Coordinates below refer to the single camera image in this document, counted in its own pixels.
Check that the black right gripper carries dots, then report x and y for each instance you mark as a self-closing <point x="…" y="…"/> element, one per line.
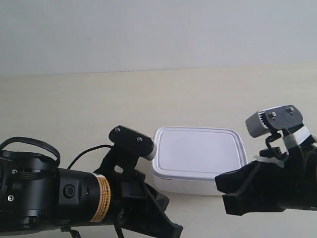
<point x="260" y="187"/>

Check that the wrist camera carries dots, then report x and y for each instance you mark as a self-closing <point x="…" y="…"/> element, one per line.
<point x="273" y="119"/>
<point x="133" y="141"/>

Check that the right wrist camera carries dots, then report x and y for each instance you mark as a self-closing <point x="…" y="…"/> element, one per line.
<point x="273" y="119"/>

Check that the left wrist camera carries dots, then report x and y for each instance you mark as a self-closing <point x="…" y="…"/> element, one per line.
<point x="133" y="141"/>

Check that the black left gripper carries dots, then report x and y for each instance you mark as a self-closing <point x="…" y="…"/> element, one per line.
<point x="130" y="202"/>

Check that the white lidded plastic container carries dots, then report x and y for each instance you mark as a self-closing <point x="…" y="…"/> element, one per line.
<point x="188" y="159"/>

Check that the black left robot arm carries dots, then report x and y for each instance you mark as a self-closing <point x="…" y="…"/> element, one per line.
<point x="37" y="196"/>

